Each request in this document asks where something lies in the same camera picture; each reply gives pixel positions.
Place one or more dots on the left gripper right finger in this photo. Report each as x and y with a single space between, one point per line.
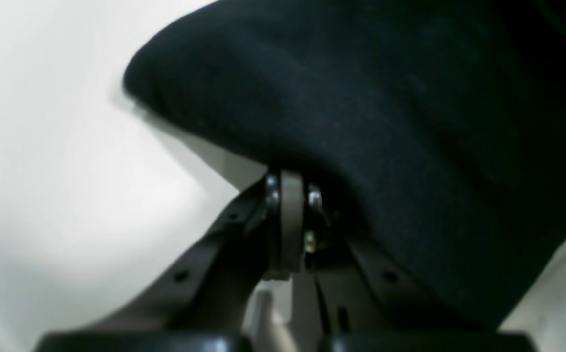
365 301

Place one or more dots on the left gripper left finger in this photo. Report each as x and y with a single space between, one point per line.
198 303

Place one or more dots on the black T-shirt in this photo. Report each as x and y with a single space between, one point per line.
442 122

